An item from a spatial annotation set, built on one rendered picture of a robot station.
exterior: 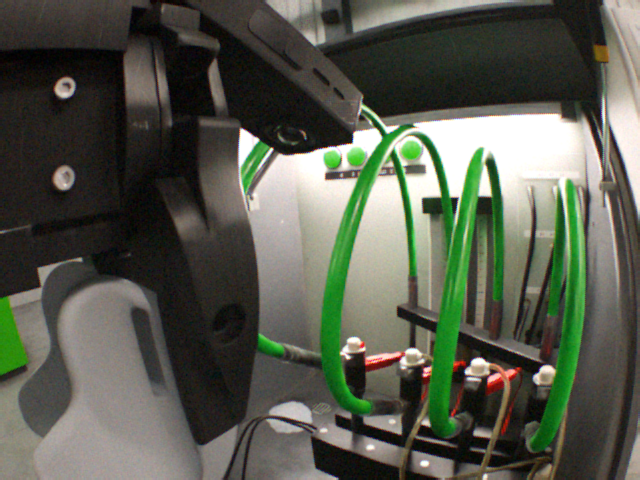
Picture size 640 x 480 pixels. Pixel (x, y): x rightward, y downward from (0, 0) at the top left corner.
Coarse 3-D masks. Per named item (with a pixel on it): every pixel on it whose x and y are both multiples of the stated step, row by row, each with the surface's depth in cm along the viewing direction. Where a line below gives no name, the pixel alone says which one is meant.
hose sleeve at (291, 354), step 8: (280, 344) 31; (288, 344) 32; (288, 352) 30; (296, 352) 32; (304, 352) 33; (312, 352) 34; (280, 360) 30; (288, 360) 31; (296, 360) 31; (304, 360) 32; (312, 360) 33; (320, 360) 34; (312, 368) 34; (320, 368) 35
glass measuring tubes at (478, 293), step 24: (432, 216) 57; (480, 216) 54; (432, 240) 58; (480, 240) 55; (432, 264) 59; (480, 264) 55; (432, 288) 60; (480, 288) 56; (480, 312) 56; (432, 336) 61; (456, 360) 61
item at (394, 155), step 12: (360, 108) 40; (372, 120) 43; (384, 132) 46; (264, 144) 28; (252, 156) 27; (264, 156) 28; (396, 156) 49; (240, 168) 27; (252, 168) 27; (396, 168) 50; (408, 192) 52; (408, 204) 53; (408, 216) 53; (408, 228) 54; (408, 240) 55; (408, 252) 55; (408, 264) 56; (408, 276) 56; (264, 348) 28; (276, 348) 29
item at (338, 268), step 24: (384, 144) 28; (432, 144) 38; (360, 192) 25; (360, 216) 24; (336, 240) 24; (336, 264) 23; (336, 288) 23; (336, 312) 22; (336, 336) 22; (336, 360) 23; (336, 384) 23; (360, 408) 26; (384, 408) 29
